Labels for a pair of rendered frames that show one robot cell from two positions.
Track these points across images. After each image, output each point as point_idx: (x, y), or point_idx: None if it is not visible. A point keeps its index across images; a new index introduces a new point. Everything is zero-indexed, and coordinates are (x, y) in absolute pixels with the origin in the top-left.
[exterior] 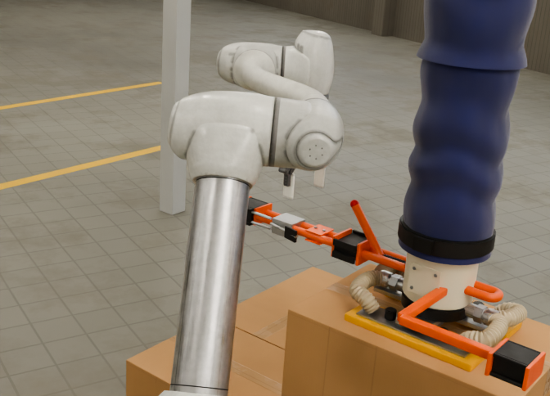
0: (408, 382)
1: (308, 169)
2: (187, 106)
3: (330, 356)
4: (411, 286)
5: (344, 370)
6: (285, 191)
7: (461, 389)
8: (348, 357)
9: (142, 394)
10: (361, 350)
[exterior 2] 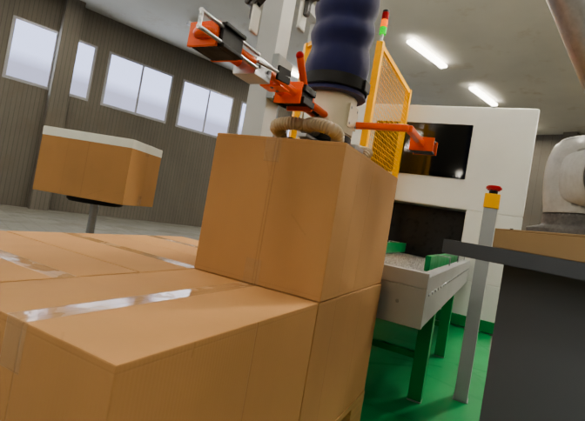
0: (379, 184)
1: None
2: None
3: (358, 181)
4: (349, 122)
5: (361, 190)
6: (300, 22)
7: (389, 178)
8: (364, 178)
9: (151, 420)
10: (369, 169)
